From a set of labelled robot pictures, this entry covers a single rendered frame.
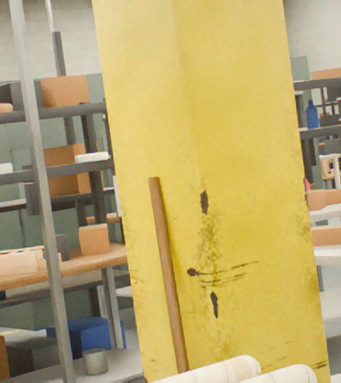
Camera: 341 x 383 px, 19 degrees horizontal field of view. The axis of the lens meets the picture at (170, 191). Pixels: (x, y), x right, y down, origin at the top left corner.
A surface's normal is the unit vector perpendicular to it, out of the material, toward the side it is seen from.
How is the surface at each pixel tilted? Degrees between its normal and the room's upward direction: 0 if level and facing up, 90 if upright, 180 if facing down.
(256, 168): 90
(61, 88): 90
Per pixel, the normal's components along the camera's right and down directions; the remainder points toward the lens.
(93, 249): 0.07, 0.04
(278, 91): 0.59, -0.04
